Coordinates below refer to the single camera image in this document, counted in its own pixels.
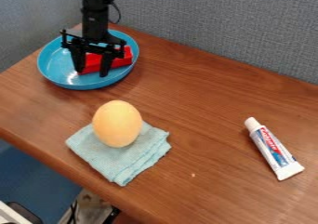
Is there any white object bottom corner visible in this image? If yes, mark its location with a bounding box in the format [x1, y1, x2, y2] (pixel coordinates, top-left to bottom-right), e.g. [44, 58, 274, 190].
[0, 201, 44, 224]

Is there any light blue folded cloth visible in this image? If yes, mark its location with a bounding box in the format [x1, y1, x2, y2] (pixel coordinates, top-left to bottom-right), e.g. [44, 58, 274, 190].
[65, 123, 171, 187]

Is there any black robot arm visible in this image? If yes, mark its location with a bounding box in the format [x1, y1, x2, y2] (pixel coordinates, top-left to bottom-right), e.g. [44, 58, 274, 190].
[61, 0, 127, 77]

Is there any orange egg-shaped object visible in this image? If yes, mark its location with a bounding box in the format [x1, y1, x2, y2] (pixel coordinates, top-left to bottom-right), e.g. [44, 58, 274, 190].
[92, 100, 143, 148]

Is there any blue plate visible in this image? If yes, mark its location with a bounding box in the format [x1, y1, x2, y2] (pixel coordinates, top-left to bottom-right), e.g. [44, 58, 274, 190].
[37, 30, 139, 90]

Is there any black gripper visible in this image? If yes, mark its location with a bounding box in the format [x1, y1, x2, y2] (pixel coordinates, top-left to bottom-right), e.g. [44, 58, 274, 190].
[60, 29, 127, 77]

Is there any grey bag under table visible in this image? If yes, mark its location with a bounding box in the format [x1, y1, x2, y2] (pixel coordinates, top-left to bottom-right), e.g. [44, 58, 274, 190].
[59, 189, 120, 224]

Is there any white toothpaste tube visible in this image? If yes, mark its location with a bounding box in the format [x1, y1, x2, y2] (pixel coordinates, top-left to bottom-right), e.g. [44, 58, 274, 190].
[244, 117, 304, 181]

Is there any red plastic block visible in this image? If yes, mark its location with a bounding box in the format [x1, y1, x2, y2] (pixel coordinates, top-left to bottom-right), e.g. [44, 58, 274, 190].
[79, 46, 132, 75]

